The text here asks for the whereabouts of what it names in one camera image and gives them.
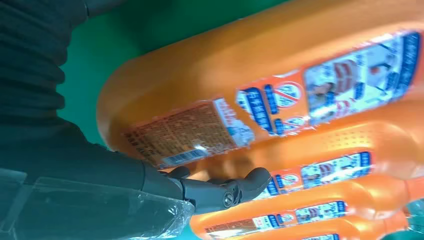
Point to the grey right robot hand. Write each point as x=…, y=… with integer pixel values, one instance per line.
x=82, y=172

